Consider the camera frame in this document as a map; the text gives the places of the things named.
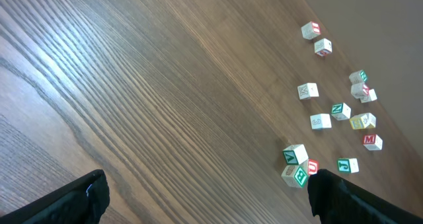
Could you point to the letter Z block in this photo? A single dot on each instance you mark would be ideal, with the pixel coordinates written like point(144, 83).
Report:
point(307, 91)

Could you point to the white red-edged right block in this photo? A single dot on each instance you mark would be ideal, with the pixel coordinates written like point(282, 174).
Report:
point(372, 142)

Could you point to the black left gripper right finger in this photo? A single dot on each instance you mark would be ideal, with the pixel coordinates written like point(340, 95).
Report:
point(336, 200)

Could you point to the green letter V block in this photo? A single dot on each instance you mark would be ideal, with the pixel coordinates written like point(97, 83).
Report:
point(295, 154)

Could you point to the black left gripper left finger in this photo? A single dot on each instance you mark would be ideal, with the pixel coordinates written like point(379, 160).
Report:
point(84, 200)

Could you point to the red letter U block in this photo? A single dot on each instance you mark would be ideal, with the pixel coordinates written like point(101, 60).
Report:
point(310, 166)

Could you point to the red letter V block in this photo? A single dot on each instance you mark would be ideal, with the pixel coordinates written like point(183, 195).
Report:
point(359, 90)

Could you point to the green letter B pineapple block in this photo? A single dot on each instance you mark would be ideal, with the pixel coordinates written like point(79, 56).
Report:
point(295, 176)

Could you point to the yellow-sided picture block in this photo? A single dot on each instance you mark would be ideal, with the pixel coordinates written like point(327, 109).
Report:
point(359, 122)

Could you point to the letter A soccer block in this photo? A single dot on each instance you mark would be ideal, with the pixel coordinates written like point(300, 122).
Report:
point(348, 165)

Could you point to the red letter I block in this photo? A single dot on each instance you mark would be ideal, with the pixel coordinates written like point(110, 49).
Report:
point(310, 30)

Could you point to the white picture block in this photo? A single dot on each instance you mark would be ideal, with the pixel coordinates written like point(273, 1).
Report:
point(341, 111)

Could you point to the blue letter P yarn block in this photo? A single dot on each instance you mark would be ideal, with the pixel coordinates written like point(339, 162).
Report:
point(320, 121)

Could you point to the white red-sided block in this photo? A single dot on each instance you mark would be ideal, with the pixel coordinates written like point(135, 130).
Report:
point(323, 47)

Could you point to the green letter N block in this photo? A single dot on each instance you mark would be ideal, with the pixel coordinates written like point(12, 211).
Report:
point(358, 77)

